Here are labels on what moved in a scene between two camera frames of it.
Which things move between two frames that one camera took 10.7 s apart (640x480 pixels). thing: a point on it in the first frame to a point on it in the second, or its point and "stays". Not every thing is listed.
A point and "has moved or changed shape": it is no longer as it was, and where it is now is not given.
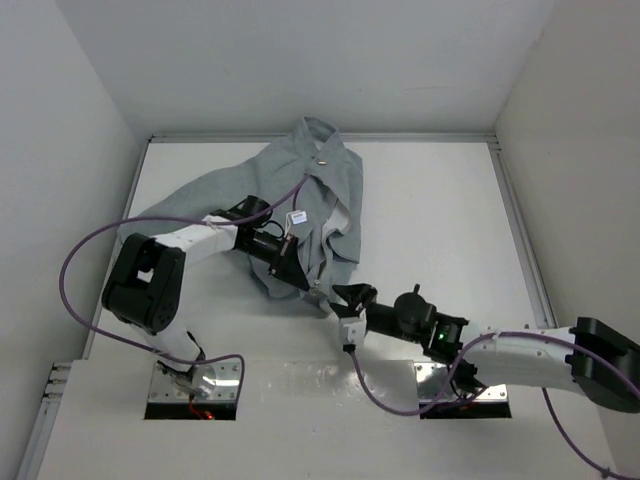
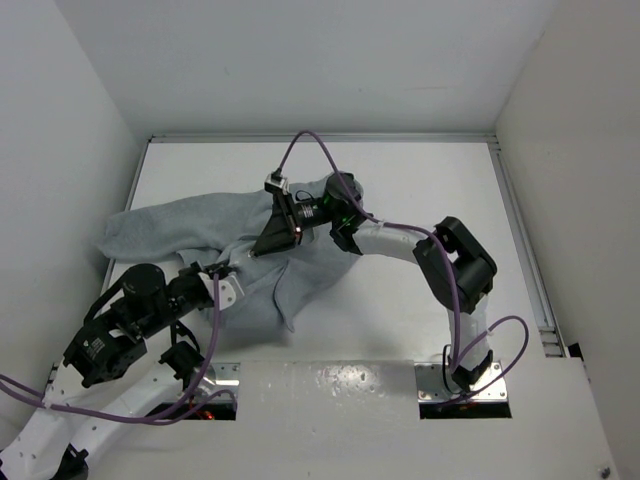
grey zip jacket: (313, 180) has moved or changed shape
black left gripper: (288, 266) to (199, 268)
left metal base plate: (226, 388) stays
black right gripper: (355, 295) to (282, 229)
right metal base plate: (428, 377) stays
